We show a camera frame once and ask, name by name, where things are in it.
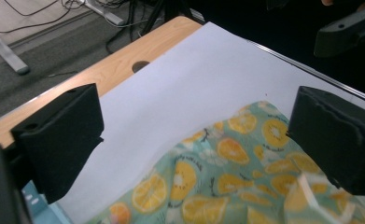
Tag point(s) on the white table mat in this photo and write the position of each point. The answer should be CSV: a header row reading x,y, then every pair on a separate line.
x,y
186,87

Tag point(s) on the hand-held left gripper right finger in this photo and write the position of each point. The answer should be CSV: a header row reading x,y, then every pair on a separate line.
x,y
335,140

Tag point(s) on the orange fruit print cloth bag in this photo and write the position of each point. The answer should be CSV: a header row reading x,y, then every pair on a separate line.
x,y
233,174

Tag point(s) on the white metal desk frame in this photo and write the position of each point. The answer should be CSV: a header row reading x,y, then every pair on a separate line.
x,y
6,53

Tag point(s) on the blue plastic basket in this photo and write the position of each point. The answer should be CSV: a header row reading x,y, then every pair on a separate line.
x,y
46,211

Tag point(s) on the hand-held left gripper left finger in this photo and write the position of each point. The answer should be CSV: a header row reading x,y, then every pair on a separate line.
x,y
62,140

